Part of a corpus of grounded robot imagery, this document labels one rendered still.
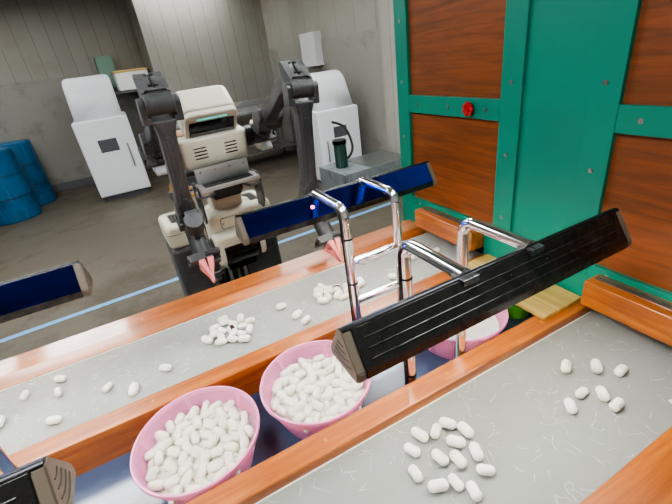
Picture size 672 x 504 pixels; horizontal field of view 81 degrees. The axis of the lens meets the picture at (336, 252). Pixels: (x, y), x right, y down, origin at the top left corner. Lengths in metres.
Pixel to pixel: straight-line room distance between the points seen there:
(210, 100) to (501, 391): 1.36
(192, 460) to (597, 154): 1.14
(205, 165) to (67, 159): 6.02
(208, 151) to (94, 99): 4.56
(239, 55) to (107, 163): 2.69
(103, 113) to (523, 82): 5.49
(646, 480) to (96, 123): 5.96
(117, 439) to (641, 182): 1.31
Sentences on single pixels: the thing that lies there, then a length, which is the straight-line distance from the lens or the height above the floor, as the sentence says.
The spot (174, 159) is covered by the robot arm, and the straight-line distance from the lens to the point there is 1.27.
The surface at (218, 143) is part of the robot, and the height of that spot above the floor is 1.18.
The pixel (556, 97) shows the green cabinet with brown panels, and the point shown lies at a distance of 1.18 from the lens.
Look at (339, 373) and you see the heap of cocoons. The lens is 1.02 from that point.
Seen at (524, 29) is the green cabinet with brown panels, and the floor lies 1.44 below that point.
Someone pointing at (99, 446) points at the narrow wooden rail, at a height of 0.73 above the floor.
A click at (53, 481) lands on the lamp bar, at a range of 0.56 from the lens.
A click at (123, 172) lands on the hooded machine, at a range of 6.15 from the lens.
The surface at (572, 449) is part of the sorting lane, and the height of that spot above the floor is 0.74.
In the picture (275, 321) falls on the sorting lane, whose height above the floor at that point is 0.74.
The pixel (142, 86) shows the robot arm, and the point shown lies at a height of 1.43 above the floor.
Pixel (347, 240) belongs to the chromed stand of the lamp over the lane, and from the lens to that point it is 0.97.
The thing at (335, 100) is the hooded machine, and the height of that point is 0.95.
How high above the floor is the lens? 1.45
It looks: 27 degrees down
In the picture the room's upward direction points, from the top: 8 degrees counter-clockwise
